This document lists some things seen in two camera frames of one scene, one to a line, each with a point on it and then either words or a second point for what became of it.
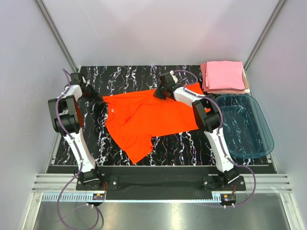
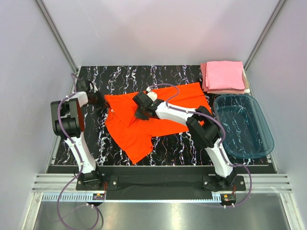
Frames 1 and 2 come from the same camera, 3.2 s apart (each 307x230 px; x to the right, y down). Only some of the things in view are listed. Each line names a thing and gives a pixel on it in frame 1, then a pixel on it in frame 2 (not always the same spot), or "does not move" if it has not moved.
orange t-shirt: x=134 y=120 does not move
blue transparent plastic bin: x=246 y=132 does not move
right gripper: x=158 y=93 → x=138 y=115
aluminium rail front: x=273 y=184 does not move
